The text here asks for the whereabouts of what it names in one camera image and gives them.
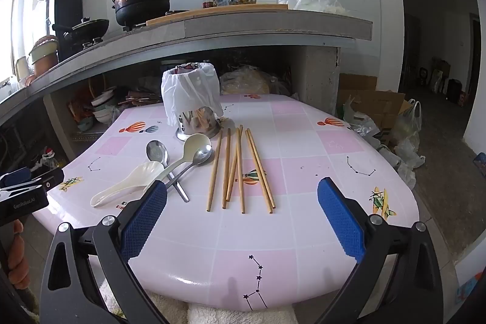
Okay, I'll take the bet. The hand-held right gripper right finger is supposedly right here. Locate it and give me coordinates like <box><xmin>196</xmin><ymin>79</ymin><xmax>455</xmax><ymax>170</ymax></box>
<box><xmin>315</xmin><ymin>177</ymin><xmax>445</xmax><ymax>324</ymax></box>

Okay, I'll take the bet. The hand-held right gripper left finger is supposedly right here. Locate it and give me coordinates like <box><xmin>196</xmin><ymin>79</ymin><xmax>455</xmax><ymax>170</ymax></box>
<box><xmin>40</xmin><ymin>180</ymin><xmax>169</xmax><ymax>324</ymax></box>

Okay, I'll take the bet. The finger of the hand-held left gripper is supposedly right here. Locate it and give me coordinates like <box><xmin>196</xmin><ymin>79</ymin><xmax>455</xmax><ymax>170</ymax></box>
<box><xmin>0</xmin><ymin>184</ymin><xmax>45</xmax><ymax>201</ymax></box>
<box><xmin>0</xmin><ymin>168</ymin><xmax>64</xmax><ymax>192</ymax></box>

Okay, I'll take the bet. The white wide-handled spoon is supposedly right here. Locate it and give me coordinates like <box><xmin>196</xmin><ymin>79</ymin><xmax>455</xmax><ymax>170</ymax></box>
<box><xmin>90</xmin><ymin>162</ymin><xmax>165</xmax><ymax>208</ymax></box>

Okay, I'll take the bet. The stainless steel spoon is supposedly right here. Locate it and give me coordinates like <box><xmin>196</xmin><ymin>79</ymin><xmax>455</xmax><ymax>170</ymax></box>
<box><xmin>146</xmin><ymin>140</ymin><xmax>190</xmax><ymax>203</ymax></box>
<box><xmin>163</xmin><ymin>145</ymin><xmax>212</xmax><ymax>192</ymax></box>

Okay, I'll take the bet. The row of wooden chopsticks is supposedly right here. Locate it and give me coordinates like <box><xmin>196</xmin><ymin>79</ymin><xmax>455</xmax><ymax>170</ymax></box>
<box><xmin>206</xmin><ymin>124</ymin><xmax>276</xmax><ymax>214</ymax></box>

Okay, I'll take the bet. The white round soup spoon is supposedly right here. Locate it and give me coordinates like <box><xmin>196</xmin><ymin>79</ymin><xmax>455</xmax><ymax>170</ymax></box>
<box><xmin>154</xmin><ymin>133</ymin><xmax>212</xmax><ymax>192</ymax></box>

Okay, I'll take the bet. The steel utensil holder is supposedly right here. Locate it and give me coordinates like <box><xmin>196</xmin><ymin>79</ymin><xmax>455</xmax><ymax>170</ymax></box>
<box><xmin>167</xmin><ymin>106</ymin><xmax>224</xmax><ymax>140</ymax></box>

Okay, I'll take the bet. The white plastic liner bag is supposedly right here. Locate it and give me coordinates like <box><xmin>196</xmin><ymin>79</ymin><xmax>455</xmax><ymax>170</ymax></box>
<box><xmin>161</xmin><ymin>62</ymin><xmax>223</xmax><ymax>127</ymax></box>

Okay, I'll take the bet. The yellow cooking oil bottle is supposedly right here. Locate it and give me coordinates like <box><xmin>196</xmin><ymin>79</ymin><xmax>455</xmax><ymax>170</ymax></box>
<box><xmin>40</xmin><ymin>147</ymin><xmax>57</xmax><ymax>173</ymax></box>

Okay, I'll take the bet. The orange knotted cloth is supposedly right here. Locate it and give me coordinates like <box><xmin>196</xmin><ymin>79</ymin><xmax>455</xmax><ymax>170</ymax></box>
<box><xmin>8</xmin><ymin>221</ymin><xmax>31</xmax><ymax>290</ymax></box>

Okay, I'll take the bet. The crumpled silver plastic bag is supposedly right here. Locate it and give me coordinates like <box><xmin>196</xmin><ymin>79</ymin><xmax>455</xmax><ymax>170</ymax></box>
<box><xmin>344</xmin><ymin>96</ymin><xmax>384</xmax><ymax>142</ymax></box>

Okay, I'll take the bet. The stack of bowls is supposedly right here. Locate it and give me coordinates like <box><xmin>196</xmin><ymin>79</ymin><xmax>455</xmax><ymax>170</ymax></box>
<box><xmin>90</xmin><ymin>89</ymin><xmax>122</xmax><ymax>124</ymax></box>

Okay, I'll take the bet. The yellowish plastic bag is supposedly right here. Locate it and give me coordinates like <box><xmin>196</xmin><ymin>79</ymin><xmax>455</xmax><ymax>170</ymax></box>
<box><xmin>391</xmin><ymin>100</ymin><xmax>426</xmax><ymax>169</ymax></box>

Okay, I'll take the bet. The white fluffy cloth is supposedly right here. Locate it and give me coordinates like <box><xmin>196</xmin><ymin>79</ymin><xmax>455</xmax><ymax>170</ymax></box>
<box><xmin>146</xmin><ymin>292</ymin><xmax>299</xmax><ymax>324</ymax></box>

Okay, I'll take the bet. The cardboard box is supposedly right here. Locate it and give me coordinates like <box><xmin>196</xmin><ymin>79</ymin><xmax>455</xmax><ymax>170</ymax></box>
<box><xmin>337</xmin><ymin>73</ymin><xmax>406</xmax><ymax>137</ymax></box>

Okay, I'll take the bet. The window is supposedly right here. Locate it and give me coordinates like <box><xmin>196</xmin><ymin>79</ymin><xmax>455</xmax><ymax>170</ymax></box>
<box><xmin>0</xmin><ymin>0</ymin><xmax>27</xmax><ymax>82</ymax></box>

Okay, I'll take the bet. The black wok with lid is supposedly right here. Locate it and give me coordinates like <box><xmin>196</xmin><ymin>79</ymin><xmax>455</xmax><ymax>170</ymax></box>
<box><xmin>52</xmin><ymin>17</ymin><xmax>111</xmax><ymax>44</ymax></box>

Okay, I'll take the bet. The clear bag of yellow food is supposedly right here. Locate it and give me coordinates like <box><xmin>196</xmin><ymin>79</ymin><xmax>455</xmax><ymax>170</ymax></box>
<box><xmin>219</xmin><ymin>67</ymin><xmax>271</xmax><ymax>96</ymax></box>

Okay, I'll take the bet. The black bin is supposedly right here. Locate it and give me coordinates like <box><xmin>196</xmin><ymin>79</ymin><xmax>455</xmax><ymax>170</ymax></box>
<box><xmin>447</xmin><ymin>79</ymin><xmax>463</xmax><ymax>103</ymax></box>

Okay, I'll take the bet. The tall black appliance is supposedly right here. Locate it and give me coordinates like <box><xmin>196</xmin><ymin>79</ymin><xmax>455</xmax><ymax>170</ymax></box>
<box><xmin>53</xmin><ymin>0</ymin><xmax>83</xmax><ymax>61</ymax></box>

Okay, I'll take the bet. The concrete kitchen counter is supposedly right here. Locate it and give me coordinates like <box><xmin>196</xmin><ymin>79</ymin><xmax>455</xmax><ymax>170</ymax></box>
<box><xmin>0</xmin><ymin>11</ymin><xmax>373</xmax><ymax>127</ymax></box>

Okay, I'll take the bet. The crumpled clear plastic bag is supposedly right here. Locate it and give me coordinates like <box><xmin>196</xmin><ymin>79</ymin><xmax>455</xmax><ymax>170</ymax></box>
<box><xmin>294</xmin><ymin>0</ymin><xmax>347</xmax><ymax>15</ymax></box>

